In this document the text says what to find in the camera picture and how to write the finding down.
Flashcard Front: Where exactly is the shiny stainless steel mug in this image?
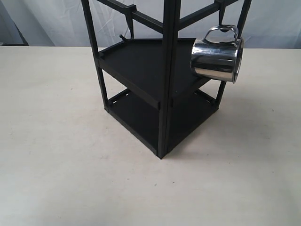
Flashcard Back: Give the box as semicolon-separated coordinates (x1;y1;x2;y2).
190;24;244;83

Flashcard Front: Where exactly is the black metal shelf rack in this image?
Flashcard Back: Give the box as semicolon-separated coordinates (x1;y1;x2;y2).
81;0;251;158

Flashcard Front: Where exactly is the black hook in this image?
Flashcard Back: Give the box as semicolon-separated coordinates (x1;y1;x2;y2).
214;0;229;33
119;4;137;42

